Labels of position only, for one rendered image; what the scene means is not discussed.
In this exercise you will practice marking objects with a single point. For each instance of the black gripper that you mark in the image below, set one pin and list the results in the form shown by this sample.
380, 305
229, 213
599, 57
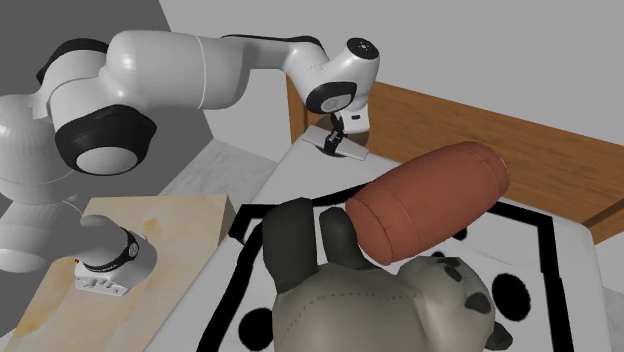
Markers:
337, 128

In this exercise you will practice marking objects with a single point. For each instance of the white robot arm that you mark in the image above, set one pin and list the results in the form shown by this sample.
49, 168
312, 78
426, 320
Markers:
161, 68

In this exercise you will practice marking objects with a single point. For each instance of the wooden bed with white cover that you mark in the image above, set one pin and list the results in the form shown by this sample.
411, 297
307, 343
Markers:
312, 178

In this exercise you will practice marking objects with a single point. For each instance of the brown bolster pillow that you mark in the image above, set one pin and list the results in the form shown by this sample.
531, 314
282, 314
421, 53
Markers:
429, 200

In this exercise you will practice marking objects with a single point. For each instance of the beige wooden robot stand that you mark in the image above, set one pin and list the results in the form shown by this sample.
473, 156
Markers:
185, 229

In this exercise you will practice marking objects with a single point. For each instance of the grey plush bunny toy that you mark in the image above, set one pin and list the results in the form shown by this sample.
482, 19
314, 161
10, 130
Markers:
351, 312

